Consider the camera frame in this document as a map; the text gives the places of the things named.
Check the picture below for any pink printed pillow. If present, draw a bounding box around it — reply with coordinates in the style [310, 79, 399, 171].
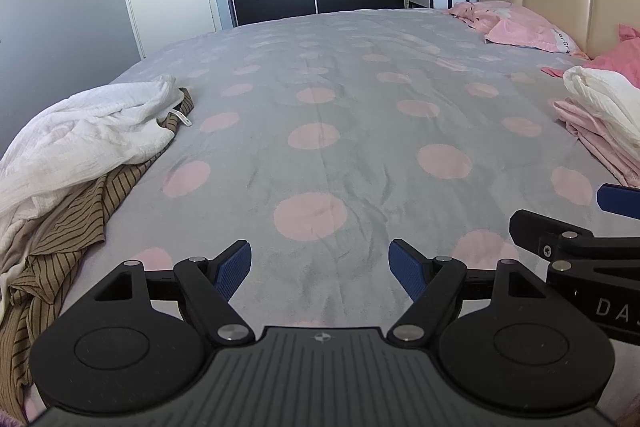
[484, 4, 592, 60]

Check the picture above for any grey pink-dotted bed cover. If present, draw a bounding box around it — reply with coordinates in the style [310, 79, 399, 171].
[0, 7, 640, 338]

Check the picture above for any coral pink pillow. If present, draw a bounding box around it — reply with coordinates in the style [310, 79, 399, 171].
[542, 24, 640, 80]

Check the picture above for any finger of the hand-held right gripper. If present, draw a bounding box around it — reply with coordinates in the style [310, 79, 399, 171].
[508, 209, 640, 261]
[596, 183, 640, 222]

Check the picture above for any pink patterned blanket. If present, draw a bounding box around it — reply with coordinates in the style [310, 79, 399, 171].
[448, 0, 513, 32]

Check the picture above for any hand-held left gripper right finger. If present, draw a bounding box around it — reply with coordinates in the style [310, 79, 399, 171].
[387, 238, 548, 347]

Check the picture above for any stack of folded clothes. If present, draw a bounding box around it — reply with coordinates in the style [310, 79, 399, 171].
[552, 97, 640, 188]

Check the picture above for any white muslin shirt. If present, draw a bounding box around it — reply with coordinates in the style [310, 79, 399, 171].
[0, 74, 193, 268]

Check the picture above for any folded white garment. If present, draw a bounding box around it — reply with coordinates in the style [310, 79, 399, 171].
[562, 66, 640, 168]

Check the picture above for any brown striped garment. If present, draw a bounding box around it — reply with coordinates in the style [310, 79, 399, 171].
[0, 87, 197, 410]

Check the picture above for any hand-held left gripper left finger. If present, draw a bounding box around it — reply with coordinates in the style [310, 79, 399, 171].
[92, 239, 254, 347]

